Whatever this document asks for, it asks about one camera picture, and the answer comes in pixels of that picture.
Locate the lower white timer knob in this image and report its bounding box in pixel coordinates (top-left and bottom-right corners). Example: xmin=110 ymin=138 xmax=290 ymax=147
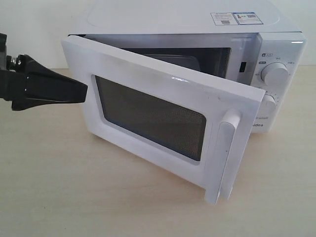
xmin=260 ymin=94 xmax=276 ymax=114

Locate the white microwave door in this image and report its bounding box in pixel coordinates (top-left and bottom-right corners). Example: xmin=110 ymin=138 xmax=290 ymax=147
xmin=62 ymin=36 xmax=265 ymax=204

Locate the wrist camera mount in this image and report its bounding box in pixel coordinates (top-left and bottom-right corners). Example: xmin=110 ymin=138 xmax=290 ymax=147
xmin=0 ymin=33 xmax=22 ymax=72

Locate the blue energy label sticker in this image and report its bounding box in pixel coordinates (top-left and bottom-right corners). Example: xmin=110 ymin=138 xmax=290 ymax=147
xmin=233 ymin=12 xmax=262 ymax=25

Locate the white plastic lidded container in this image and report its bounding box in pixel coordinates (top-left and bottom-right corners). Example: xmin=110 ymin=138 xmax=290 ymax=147
xmin=148 ymin=55 xmax=200 ymax=72

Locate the white microwave oven body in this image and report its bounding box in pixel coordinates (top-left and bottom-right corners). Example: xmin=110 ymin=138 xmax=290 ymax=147
xmin=62 ymin=0 xmax=306 ymax=133

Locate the upper white control knob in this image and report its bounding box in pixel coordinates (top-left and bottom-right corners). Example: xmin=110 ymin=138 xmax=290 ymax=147
xmin=261 ymin=62 xmax=289 ymax=86

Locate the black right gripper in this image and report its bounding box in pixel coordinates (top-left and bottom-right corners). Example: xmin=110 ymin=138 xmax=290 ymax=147
xmin=0 ymin=54 xmax=88 ymax=111

